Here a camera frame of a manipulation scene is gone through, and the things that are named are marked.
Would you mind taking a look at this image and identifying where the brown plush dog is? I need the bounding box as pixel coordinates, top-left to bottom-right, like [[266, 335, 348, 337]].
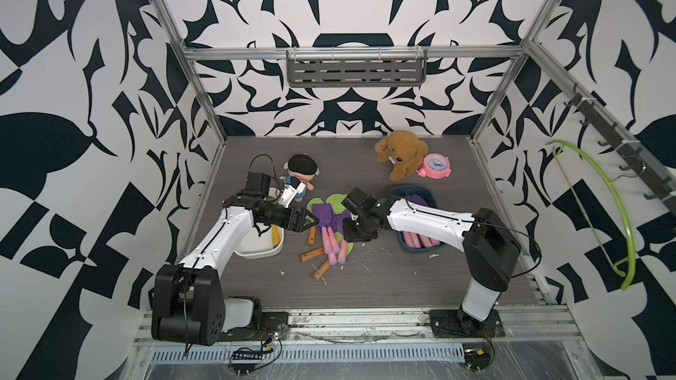
[[374, 130, 428, 183]]

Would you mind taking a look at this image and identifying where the green shovel yellow handle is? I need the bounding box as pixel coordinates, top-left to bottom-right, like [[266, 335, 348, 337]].
[[271, 225, 281, 248]]

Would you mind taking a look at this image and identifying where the grey hook rail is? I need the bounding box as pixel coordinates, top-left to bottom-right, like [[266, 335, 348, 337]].
[[566, 83, 675, 216]]

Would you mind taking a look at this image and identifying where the plush doll black hair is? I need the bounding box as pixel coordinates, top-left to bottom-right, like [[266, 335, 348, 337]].
[[280, 154, 320, 202]]

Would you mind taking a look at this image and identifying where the purple shovel pink handle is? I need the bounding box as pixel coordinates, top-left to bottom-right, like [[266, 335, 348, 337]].
[[334, 210, 351, 265], [408, 195, 441, 249], [402, 232, 421, 249], [313, 203, 341, 266]]

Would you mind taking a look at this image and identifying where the pink alarm clock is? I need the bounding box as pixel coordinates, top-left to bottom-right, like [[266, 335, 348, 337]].
[[417, 153, 452, 179]]

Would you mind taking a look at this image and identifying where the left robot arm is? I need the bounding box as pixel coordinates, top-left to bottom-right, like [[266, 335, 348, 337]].
[[151, 195, 320, 346]]

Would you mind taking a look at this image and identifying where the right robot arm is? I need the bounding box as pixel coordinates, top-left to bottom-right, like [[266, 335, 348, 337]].
[[342, 188, 522, 338]]

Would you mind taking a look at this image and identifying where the white storage box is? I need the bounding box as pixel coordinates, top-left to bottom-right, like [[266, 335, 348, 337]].
[[228, 189, 281, 260]]

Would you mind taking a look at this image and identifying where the green shovel wooden handle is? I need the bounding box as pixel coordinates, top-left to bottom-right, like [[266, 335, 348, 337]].
[[305, 197, 324, 248], [326, 194, 347, 215]]

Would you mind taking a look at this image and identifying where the teal storage box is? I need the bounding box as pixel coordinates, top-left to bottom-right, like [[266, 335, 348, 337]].
[[390, 185, 444, 254]]

